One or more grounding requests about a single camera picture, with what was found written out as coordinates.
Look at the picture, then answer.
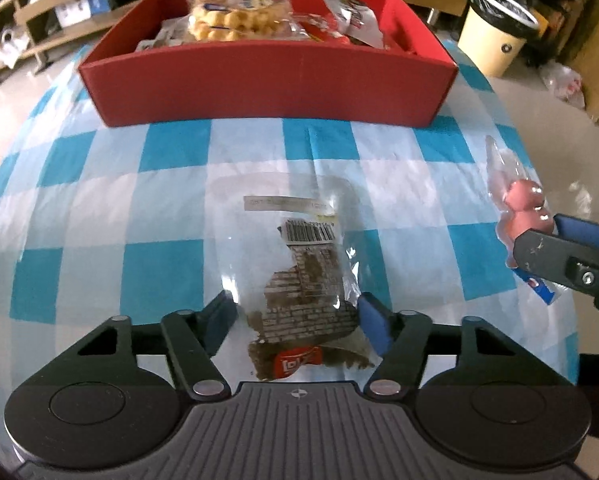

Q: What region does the pink sausage packet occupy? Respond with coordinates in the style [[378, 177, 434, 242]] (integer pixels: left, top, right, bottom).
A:
[[485, 135, 565, 306]]

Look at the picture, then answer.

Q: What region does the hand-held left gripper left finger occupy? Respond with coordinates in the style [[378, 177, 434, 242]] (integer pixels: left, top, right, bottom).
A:
[[44, 290, 239, 401]]

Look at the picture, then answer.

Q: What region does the red crinkled packet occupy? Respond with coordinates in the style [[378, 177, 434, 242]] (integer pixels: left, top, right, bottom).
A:
[[292, 12, 360, 46]]

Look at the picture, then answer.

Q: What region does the clear silver snack packet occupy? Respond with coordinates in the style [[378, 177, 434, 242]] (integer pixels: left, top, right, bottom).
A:
[[312, 0, 383, 48]]

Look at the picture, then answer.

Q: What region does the dried meat clear packet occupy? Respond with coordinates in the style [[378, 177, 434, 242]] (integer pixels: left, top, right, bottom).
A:
[[214, 175, 380, 381]]

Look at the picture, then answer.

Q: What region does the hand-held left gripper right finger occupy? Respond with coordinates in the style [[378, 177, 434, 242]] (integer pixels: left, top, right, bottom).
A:
[[357, 292, 550, 401]]

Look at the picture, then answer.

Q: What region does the red cardboard box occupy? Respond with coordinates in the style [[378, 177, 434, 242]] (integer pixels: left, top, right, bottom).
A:
[[78, 0, 459, 128]]

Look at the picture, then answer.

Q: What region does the waffle packet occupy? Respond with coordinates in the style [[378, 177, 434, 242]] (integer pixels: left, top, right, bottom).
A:
[[186, 0, 300, 43]]

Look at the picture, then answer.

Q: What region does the white blue box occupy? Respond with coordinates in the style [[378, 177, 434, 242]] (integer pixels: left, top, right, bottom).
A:
[[54, 0, 112, 26]]

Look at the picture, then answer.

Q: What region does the white paper bag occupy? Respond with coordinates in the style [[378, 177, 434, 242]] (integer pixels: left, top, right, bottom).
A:
[[0, 27, 30, 68]]

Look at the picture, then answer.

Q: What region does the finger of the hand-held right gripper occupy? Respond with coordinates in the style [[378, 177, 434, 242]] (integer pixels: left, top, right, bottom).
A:
[[553, 214, 599, 257], [513, 229, 599, 318]]

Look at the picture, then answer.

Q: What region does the blue white checkered tablecloth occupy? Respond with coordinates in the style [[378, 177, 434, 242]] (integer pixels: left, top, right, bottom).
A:
[[0, 35, 593, 461]]

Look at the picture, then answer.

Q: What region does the cream trash bin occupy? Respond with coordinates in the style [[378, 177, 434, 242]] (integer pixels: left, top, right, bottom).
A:
[[458, 0, 541, 78]]

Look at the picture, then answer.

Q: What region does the clear plastic bag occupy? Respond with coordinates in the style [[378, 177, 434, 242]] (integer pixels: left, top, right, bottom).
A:
[[538, 60, 586, 111]]

